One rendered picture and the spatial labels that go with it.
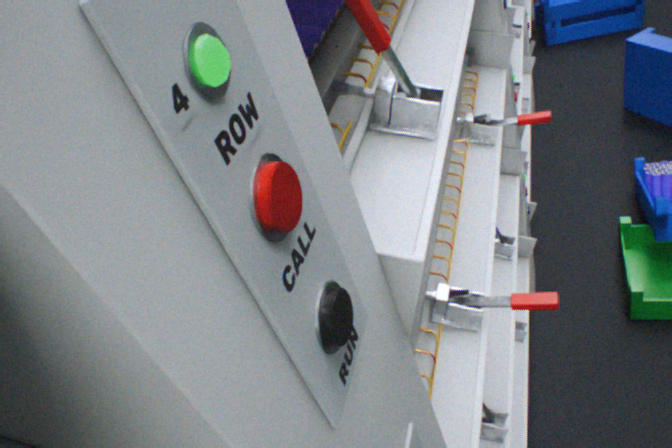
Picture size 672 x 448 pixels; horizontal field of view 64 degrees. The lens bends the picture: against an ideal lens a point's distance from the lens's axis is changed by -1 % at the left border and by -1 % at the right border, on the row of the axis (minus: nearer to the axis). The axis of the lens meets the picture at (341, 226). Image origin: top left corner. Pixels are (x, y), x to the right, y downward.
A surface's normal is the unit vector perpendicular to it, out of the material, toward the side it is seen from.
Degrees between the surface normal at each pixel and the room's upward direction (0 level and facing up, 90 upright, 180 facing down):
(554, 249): 0
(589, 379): 0
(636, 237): 90
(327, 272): 90
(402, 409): 90
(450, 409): 19
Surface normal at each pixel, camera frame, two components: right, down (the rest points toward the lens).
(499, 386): 0.03, -0.71
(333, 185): 0.92, -0.05
